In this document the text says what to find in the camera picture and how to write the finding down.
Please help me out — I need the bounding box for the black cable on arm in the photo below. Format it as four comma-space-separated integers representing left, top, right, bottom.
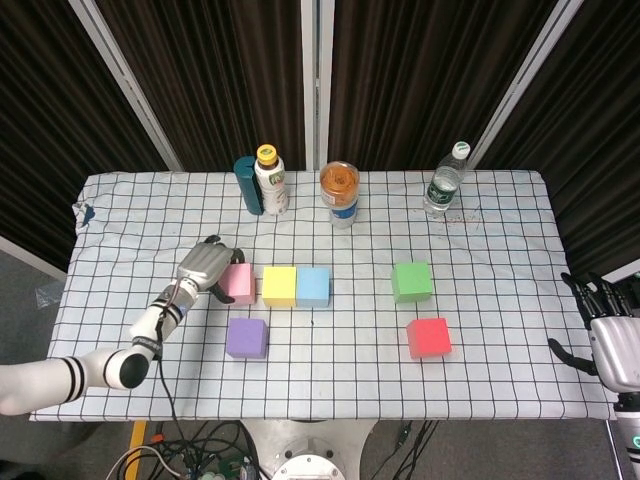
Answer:
153, 284, 184, 431

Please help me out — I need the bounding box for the light blue foam cube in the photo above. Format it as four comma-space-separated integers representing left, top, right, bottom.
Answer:
295, 266, 334, 308

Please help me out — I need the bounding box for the yellow floor tape strip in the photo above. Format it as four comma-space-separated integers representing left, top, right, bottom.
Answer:
128, 419, 149, 459

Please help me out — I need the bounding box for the dark pleated curtain panel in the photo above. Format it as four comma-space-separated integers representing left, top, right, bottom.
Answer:
327, 0, 559, 171
0, 0, 169, 274
474, 0, 640, 284
94, 0, 307, 171

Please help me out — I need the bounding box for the white partition post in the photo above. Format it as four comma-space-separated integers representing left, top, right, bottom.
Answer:
67, 0, 184, 171
299, 0, 335, 171
472, 0, 586, 169

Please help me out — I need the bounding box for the red foam cube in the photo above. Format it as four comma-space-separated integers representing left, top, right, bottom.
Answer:
405, 317, 453, 360

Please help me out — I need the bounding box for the white drink bottle yellow cap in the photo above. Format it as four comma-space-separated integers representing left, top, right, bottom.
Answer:
254, 144, 290, 217

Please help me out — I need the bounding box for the yellow foam cube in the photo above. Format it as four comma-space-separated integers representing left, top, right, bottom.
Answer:
261, 266, 299, 308

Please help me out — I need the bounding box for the crumpled clear plastic bag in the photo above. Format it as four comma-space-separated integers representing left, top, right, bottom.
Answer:
34, 282, 66, 311

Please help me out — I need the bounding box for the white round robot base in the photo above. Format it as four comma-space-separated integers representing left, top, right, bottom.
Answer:
238, 418, 376, 480

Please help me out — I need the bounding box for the white floor cable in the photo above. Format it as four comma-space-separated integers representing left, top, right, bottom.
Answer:
104, 444, 181, 480

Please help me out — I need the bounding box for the clear water bottle green label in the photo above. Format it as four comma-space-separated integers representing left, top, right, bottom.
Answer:
422, 140, 472, 216

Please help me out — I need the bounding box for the green foam cube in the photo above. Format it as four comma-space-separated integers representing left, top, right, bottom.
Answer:
390, 261, 434, 305

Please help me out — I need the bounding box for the clear jar of rubber bands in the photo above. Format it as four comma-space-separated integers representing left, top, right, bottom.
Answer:
319, 160, 361, 207

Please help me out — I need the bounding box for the black floor cable bundle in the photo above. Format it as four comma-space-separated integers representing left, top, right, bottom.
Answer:
144, 419, 264, 480
384, 419, 444, 480

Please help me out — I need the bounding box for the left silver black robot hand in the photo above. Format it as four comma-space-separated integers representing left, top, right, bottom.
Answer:
175, 234, 246, 305

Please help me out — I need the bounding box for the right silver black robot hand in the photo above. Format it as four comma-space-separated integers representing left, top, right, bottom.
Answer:
548, 272, 640, 391

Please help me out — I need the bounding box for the pink foam cube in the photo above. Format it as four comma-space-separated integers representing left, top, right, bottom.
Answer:
218, 262, 257, 306

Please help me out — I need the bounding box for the white partition bottom rail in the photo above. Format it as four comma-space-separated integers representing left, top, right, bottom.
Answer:
597, 259, 640, 286
0, 234, 69, 279

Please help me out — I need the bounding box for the purple foam cube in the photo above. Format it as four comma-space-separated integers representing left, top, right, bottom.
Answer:
224, 317, 269, 360

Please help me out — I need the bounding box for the white black checked tablecloth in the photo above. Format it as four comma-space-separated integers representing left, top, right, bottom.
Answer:
28, 169, 619, 422

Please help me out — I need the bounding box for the teal cylinder container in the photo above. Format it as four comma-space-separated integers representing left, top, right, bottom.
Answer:
233, 155, 265, 216

